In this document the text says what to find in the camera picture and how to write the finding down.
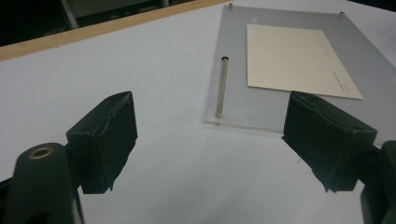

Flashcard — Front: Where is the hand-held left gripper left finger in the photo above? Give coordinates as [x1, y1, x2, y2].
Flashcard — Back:
[65, 91, 138, 194]

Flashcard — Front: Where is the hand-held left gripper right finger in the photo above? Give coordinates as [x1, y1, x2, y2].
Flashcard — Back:
[282, 91, 378, 193]

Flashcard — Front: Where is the painting postcard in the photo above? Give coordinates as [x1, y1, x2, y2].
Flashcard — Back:
[246, 23, 364, 101]

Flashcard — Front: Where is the clear acrylic photo frame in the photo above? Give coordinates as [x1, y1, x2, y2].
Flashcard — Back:
[204, 3, 396, 135]

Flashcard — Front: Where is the wooden table board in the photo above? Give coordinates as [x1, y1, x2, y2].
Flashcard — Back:
[0, 0, 232, 63]

